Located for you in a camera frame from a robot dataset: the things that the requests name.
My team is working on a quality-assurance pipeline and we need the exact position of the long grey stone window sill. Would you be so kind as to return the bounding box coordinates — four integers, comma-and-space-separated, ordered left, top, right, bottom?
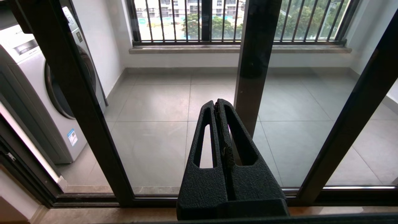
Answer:
129, 45, 352, 54

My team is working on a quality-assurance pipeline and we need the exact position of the glass door with printed characters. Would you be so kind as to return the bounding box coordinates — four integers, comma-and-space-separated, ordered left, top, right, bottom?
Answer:
6, 0, 398, 207

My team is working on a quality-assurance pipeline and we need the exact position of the black long window railing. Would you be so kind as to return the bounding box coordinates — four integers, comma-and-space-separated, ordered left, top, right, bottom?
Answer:
134, 0, 349, 45

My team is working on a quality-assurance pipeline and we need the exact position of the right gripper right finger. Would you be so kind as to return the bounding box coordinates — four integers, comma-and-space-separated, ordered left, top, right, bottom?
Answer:
218, 99, 286, 202

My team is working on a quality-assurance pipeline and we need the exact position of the silver front-load washing machine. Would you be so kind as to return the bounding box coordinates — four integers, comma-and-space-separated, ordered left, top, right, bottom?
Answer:
0, 6, 108, 164

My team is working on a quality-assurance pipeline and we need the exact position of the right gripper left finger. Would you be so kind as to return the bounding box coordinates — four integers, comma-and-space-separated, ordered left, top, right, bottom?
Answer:
177, 100, 229, 208

